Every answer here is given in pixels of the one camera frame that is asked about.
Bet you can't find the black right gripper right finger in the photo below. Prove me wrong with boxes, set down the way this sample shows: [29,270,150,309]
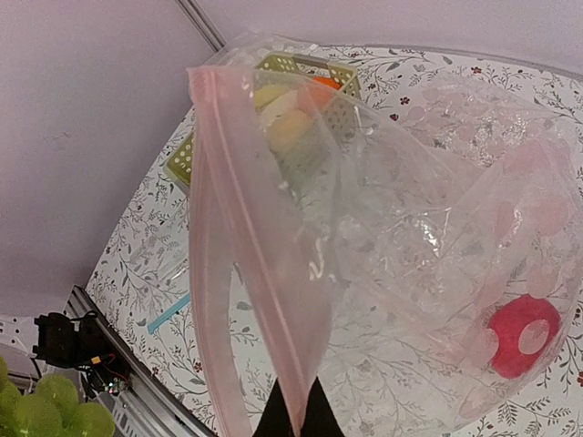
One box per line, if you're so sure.
[301,379,344,437]

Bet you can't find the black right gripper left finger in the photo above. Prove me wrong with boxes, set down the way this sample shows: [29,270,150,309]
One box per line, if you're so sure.
[253,380,292,437]

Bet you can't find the clear pink-zipper zip bag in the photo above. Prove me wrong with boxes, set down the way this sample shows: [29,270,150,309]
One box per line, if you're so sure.
[188,49,582,436]

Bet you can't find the red toy apple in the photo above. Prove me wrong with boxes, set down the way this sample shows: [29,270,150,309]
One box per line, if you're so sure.
[488,295,561,379]

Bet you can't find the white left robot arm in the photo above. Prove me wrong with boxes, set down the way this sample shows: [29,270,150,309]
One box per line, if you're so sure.
[1,315,42,392]

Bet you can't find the clear blue-zipper zip bag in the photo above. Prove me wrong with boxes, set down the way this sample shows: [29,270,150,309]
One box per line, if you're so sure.
[104,218,189,335]

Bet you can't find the floral patterned table mat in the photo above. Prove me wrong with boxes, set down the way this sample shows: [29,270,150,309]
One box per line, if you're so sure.
[87,40,582,436]

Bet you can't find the green toy grapes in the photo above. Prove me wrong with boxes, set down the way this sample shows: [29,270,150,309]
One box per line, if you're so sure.
[1,361,116,437]

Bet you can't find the cream perforated plastic basket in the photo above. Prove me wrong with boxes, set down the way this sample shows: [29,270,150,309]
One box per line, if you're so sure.
[164,52,361,193]

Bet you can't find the yellow toy banana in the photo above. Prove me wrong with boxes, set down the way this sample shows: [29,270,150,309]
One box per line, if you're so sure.
[253,84,290,111]

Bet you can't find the orange toy orange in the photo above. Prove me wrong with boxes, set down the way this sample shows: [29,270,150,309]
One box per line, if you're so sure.
[299,76,341,112]

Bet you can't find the aluminium front rail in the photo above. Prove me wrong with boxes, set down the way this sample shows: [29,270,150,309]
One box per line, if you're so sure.
[67,286,214,436]

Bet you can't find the aluminium left corner post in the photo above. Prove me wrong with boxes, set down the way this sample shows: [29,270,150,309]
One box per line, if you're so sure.
[176,0,226,52]

